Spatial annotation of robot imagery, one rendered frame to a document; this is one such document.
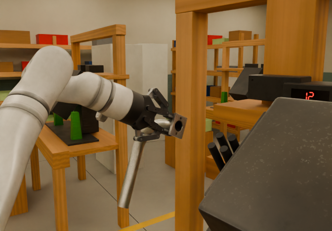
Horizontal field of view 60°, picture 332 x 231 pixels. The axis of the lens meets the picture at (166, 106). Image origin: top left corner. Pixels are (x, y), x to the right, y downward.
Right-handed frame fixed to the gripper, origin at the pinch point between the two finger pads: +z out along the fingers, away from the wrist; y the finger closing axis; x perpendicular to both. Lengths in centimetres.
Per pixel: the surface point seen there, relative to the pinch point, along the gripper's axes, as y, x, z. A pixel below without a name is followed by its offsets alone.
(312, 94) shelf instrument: 15.7, -23.8, 20.0
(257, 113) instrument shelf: 9.9, -10.9, 19.0
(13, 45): 140, 595, 26
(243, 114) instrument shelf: 9.6, -6.5, 18.9
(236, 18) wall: 551, 578, 611
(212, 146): -7.0, -33.9, -20.1
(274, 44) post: 31.9, -9.7, 21.4
